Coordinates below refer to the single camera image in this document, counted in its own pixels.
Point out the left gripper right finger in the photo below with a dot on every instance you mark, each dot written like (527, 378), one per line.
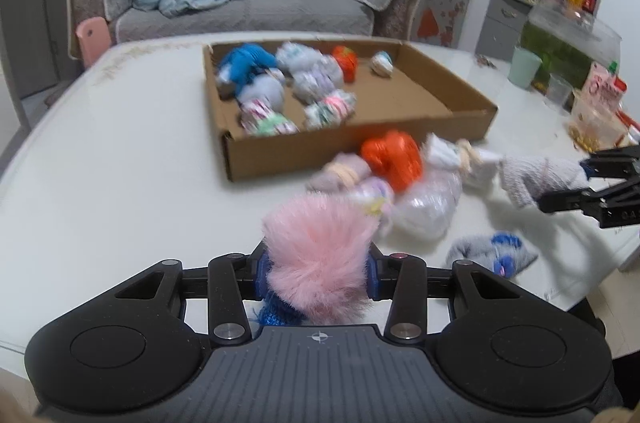
(401, 278)

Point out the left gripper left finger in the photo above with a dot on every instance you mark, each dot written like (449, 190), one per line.
(233, 279)

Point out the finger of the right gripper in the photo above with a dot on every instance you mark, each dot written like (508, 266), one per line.
(603, 167)
(567, 200)

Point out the grey knitted sock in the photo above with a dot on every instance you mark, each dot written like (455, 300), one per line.
(525, 179)

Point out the clear plastic bundle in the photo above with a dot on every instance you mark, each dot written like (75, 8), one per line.
(424, 210)

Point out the pink fluffy sock bundle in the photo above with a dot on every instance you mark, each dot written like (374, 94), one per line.
(317, 249)

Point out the grey sock with blue flower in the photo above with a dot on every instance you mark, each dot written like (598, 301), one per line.
(502, 253)

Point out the white sock bundle with band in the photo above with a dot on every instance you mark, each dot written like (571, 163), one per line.
(476, 167)

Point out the lilac sock bundle with band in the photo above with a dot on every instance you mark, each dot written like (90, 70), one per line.
(344, 172)

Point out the white pink green sock bundle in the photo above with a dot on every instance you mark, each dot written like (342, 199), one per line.
(258, 119)

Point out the orange sock bundle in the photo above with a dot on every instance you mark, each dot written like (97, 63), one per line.
(394, 157)
(347, 59)

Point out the snack container with nuts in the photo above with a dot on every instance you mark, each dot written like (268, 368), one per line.
(593, 128)

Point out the clear plastic cup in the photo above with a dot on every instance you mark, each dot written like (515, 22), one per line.
(557, 93)

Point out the glass fish tank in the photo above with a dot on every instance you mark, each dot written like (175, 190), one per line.
(567, 41)

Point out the green plastic cup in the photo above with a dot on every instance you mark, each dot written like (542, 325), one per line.
(524, 66)

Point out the striped pink white sock bundle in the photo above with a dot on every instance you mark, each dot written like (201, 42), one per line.
(332, 111)

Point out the brown cardboard box tray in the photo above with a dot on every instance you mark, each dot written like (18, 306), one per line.
(396, 87)

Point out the white purple sock bundle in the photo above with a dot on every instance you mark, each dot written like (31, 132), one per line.
(313, 86)

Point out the small white sock ball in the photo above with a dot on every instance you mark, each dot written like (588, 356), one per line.
(381, 64)

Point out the light blue sock bundle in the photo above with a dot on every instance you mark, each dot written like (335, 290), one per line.
(265, 88)

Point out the white teal fuzzy sock bundle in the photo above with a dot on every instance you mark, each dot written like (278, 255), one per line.
(293, 57)

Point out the pink plastic chair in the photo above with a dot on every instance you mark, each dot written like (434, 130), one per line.
(94, 39)

